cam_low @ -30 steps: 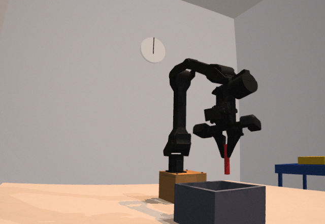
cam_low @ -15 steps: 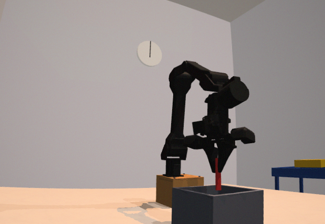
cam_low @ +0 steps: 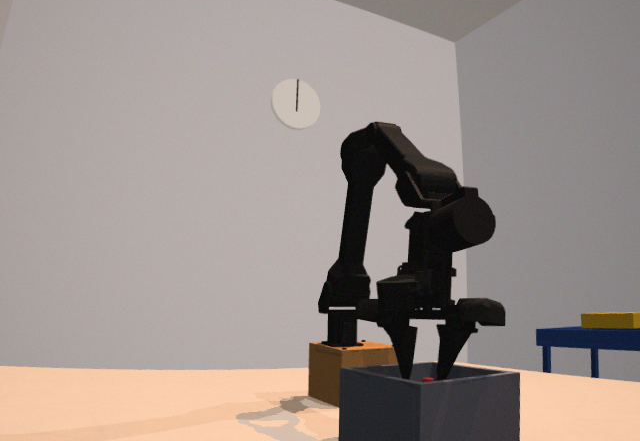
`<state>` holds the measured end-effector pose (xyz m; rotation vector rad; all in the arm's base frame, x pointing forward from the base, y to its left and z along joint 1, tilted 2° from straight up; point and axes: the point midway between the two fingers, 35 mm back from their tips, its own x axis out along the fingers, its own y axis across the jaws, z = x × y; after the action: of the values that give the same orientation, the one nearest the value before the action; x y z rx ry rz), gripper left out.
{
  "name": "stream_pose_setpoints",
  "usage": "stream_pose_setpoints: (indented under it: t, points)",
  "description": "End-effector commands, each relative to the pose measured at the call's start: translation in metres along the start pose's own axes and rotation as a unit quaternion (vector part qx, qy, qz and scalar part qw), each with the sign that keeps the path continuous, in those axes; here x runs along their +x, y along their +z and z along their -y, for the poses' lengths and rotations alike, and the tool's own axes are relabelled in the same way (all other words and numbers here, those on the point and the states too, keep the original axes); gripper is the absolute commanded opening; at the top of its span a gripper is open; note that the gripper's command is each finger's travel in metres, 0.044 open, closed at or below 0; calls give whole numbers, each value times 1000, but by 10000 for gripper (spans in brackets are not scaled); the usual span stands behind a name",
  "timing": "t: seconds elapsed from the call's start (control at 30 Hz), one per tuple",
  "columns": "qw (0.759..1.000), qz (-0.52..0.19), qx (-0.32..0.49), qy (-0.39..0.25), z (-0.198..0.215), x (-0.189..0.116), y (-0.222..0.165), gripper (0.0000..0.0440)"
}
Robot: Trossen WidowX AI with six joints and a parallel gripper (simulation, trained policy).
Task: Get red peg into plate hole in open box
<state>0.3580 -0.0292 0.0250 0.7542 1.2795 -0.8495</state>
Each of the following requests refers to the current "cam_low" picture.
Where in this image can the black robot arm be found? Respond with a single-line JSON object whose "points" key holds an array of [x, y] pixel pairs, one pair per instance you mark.
{"points": [[459, 219]]}

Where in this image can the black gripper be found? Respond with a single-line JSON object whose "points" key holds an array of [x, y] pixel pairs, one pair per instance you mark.
{"points": [[459, 319]]}

